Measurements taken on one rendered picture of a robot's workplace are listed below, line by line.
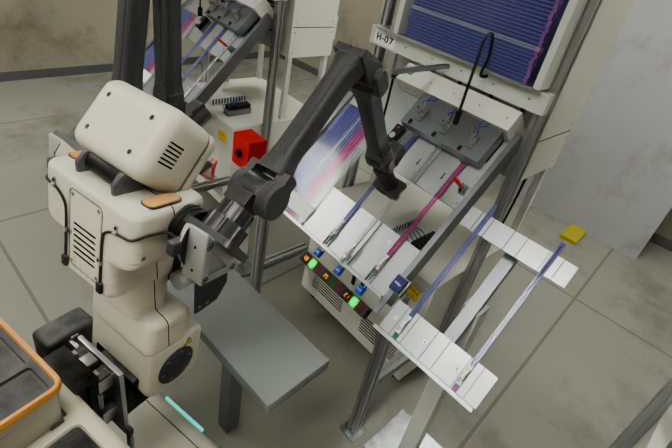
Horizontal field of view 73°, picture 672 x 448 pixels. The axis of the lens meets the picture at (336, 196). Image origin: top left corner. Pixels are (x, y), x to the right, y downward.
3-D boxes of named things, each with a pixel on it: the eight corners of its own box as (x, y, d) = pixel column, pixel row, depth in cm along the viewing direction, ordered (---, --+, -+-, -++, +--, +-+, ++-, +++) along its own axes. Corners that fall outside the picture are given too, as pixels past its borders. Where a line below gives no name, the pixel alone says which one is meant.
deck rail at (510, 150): (391, 307, 150) (385, 302, 145) (386, 303, 151) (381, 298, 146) (523, 144, 156) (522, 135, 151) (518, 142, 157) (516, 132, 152)
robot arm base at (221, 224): (180, 218, 84) (227, 248, 80) (208, 184, 87) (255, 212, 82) (201, 236, 92) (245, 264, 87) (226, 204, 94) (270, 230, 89)
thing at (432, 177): (458, 215, 154) (455, 209, 150) (331, 133, 192) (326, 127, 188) (517, 142, 157) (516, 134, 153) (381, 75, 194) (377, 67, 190)
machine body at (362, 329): (394, 389, 203) (435, 288, 171) (299, 292, 243) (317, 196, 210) (473, 327, 244) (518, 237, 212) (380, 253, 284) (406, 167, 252)
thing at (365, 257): (386, 298, 149) (383, 296, 147) (271, 198, 187) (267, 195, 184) (423, 254, 151) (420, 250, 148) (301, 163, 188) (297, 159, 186)
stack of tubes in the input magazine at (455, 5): (526, 84, 141) (564, -8, 127) (403, 35, 170) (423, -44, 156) (544, 81, 149) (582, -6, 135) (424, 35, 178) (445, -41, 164)
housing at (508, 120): (511, 152, 157) (507, 130, 146) (405, 99, 185) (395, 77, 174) (525, 135, 158) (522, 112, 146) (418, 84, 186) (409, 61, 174)
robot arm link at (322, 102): (340, 22, 99) (380, 35, 95) (353, 63, 111) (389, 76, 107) (220, 190, 89) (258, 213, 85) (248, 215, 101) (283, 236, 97)
